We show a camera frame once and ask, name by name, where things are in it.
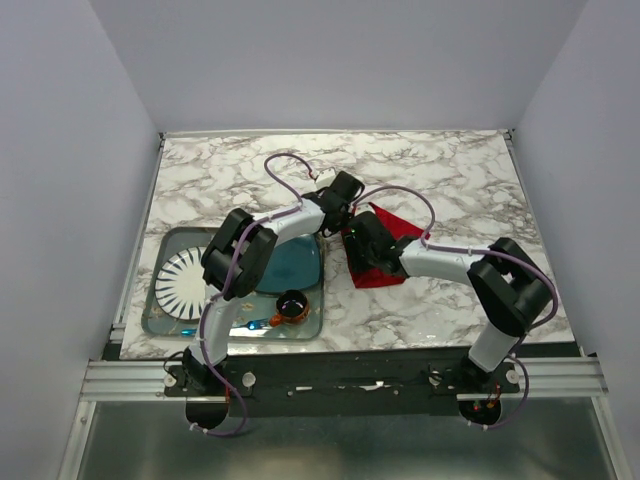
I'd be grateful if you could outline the aluminium frame rail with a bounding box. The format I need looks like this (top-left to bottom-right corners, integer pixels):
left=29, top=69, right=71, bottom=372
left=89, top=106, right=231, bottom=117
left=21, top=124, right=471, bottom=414
left=80, top=357, right=609, bottom=403

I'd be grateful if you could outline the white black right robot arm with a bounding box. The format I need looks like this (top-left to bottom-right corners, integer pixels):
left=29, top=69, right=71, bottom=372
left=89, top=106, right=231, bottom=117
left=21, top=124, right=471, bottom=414
left=343, top=229, right=559, bottom=392

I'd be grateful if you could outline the black mounting base plate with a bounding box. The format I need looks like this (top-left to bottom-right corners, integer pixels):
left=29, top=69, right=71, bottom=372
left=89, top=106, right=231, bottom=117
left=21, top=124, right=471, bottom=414
left=164, top=347, right=520, bottom=418

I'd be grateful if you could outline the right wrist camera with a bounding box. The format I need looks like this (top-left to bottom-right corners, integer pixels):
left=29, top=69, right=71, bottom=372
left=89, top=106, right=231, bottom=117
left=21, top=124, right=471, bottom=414
left=348, top=211, right=395, bottom=253

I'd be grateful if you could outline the brown ceramic cup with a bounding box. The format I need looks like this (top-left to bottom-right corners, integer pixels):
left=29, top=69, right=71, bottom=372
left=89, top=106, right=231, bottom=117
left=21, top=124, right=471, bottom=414
left=269, top=290, right=310, bottom=328

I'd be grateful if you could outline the teal square plate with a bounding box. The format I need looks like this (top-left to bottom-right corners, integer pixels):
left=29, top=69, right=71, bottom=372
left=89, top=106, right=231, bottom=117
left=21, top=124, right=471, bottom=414
left=255, top=235, right=322, bottom=295

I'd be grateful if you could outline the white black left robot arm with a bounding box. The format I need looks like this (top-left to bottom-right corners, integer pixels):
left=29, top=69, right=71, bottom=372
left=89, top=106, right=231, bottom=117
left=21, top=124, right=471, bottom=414
left=181, top=171, right=364, bottom=395

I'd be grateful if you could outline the glass rectangular tray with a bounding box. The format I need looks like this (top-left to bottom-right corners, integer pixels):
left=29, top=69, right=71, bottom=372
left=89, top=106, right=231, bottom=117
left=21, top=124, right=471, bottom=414
left=142, top=227, right=325, bottom=342

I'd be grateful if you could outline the red cloth napkin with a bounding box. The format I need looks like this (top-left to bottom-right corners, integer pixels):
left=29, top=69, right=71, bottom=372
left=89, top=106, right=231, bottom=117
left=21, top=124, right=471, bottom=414
left=341, top=202, right=422, bottom=289

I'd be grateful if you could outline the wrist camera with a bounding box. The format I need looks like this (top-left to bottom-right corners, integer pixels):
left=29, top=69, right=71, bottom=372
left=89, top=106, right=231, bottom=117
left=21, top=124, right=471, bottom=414
left=314, top=168, right=337, bottom=190
left=348, top=211, right=395, bottom=253

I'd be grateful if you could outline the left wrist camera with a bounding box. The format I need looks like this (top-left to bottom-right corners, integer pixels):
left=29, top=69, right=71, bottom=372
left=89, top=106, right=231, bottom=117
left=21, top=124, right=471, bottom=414
left=314, top=168, right=337, bottom=190

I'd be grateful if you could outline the blue handled utensil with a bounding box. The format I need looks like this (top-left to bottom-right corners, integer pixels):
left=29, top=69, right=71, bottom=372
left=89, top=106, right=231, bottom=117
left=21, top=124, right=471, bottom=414
left=180, top=319, right=271, bottom=337

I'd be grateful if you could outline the white blue striped plate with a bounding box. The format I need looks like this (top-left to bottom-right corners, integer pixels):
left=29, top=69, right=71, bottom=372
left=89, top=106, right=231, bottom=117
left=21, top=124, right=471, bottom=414
left=154, top=247, right=206, bottom=321

